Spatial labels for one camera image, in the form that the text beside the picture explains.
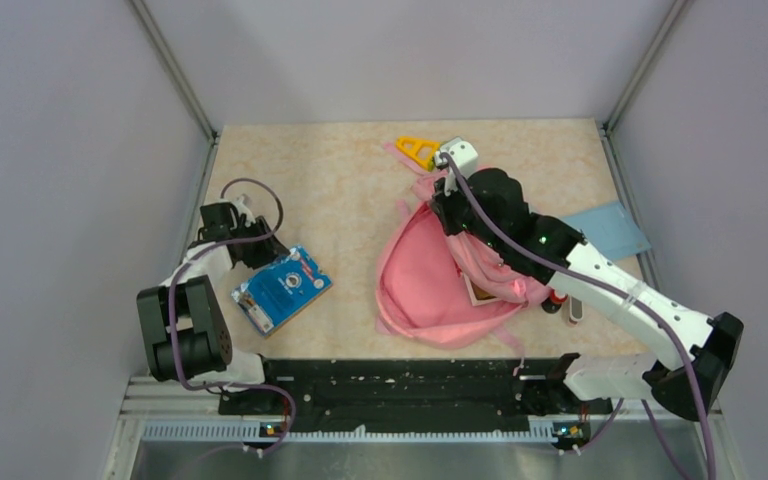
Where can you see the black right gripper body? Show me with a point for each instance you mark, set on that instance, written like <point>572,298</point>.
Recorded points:
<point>455,215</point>

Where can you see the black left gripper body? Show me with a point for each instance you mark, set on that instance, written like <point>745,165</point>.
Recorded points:
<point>257,253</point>

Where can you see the blue children book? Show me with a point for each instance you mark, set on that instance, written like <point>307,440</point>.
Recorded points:
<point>276,293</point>

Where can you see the pink student backpack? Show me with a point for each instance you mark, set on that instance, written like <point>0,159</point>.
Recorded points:
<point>419,290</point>

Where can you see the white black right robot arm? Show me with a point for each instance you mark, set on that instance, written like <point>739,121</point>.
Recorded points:
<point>691,353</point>

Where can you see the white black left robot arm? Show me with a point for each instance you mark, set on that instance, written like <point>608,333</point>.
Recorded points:
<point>183,329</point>

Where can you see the yellow green purple toy block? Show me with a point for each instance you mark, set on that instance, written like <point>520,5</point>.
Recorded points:
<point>417,152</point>

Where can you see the light blue notebook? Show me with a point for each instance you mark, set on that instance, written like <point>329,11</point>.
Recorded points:
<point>611,229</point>

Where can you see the red black stamp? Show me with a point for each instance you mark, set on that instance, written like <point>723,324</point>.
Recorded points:
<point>554,302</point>

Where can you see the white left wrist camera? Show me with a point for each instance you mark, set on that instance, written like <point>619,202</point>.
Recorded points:
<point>246,202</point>

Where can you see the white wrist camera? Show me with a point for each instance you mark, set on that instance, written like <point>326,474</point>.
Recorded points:
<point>246,202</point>
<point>460,153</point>

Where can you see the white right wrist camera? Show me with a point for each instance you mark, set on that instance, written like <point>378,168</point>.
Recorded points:
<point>460,153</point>

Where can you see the aluminium frame rail right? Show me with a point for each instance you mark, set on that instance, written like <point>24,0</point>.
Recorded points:
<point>640,125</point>

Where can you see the aluminium frame rail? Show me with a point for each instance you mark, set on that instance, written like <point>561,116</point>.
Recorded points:
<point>640,125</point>
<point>178,136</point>

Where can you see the aluminium frame rail left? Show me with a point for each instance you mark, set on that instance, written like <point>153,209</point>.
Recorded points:
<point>178,136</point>

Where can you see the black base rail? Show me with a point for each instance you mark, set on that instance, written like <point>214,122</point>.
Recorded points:
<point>411,396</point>

